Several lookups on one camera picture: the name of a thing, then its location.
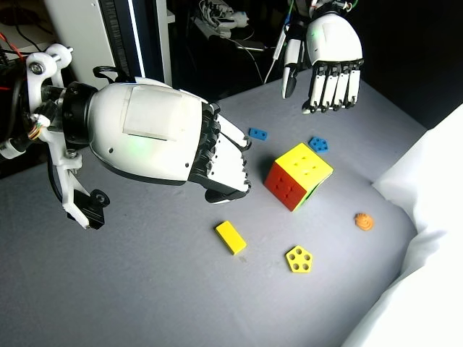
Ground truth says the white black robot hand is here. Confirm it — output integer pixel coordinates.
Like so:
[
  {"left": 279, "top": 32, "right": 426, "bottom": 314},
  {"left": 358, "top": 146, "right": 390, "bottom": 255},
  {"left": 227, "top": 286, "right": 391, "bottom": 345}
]
[
  {"left": 88, "top": 76, "right": 253, "bottom": 205},
  {"left": 281, "top": 12, "right": 365, "bottom": 115}
]

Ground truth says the red yellow puzzle cube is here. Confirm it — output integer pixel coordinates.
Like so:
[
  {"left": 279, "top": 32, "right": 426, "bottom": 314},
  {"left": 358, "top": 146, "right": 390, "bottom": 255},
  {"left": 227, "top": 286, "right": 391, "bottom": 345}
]
[{"left": 263, "top": 142, "right": 334, "bottom": 213}]

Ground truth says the spare white robot hand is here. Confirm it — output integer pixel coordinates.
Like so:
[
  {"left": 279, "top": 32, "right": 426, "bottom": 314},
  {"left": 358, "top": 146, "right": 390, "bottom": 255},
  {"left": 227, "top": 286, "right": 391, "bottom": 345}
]
[{"left": 193, "top": 0, "right": 250, "bottom": 39}]

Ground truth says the flat grey device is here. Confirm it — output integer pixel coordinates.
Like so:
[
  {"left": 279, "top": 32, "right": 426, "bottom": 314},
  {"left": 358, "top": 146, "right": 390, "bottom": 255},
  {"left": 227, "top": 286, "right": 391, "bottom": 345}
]
[{"left": 237, "top": 39, "right": 267, "bottom": 51}]

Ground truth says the blue pentagon block with holes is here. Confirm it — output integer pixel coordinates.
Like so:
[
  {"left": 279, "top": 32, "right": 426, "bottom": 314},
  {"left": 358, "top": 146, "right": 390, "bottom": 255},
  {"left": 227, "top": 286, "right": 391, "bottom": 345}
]
[{"left": 307, "top": 135, "right": 331, "bottom": 154}]

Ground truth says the blue rectangular two-hole block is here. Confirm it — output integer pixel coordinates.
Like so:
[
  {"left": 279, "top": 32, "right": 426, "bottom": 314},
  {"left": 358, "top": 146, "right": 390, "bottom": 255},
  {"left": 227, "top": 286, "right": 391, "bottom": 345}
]
[{"left": 247, "top": 127, "right": 269, "bottom": 142}]

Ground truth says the white cabinet with black strip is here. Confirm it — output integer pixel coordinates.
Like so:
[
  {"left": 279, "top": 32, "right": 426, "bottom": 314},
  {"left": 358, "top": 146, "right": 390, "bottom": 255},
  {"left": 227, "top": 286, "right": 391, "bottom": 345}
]
[{"left": 43, "top": 0, "right": 177, "bottom": 90}]

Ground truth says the yellow rectangular block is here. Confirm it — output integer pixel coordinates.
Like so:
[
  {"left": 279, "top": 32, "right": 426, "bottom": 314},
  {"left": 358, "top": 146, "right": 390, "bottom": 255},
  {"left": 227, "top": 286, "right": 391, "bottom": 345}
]
[{"left": 214, "top": 220, "right": 248, "bottom": 256}]

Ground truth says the grey table cloth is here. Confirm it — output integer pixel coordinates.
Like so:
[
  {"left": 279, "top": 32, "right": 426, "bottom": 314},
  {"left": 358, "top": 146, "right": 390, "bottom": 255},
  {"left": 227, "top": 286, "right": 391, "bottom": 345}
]
[{"left": 0, "top": 68, "right": 428, "bottom": 347}]

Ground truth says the orange swirl toy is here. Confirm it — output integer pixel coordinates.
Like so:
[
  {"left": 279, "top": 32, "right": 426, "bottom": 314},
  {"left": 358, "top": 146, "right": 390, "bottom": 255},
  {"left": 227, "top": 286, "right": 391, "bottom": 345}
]
[{"left": 353, "top": 212, "right": 375, "bottom": 232}]

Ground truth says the yellow pentagon block with holes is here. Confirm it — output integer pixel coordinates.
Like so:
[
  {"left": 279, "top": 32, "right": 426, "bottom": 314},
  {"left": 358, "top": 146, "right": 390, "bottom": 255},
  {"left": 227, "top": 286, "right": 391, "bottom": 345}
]
[{"left": 284, "top": 244, "right": 314, "bottom": 275}]

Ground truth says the white sheet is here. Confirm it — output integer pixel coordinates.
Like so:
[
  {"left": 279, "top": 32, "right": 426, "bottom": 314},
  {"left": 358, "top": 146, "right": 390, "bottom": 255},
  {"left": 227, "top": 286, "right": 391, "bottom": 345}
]
[{"left": 341, "top": 102, "right": 463, "bottom": 347}]

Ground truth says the white cable connector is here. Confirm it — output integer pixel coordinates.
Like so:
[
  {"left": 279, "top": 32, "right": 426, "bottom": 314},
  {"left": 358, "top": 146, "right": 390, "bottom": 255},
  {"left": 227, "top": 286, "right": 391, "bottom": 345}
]
[{"left": 265, "top": 30, "right": 289, "bottom": 83}]

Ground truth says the thin grey cable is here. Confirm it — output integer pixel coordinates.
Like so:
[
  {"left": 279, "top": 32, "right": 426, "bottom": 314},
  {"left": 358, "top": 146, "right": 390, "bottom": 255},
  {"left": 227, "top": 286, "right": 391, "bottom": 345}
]
[{"left": 231, "top": 35, "right": 267, "bottom": 85}]

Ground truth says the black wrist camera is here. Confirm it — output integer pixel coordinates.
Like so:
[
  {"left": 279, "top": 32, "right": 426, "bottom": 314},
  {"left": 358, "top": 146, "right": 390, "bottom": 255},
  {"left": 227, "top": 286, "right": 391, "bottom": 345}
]
[{"left": 74, "top": 189, "right": 111, "bottom": 231}]

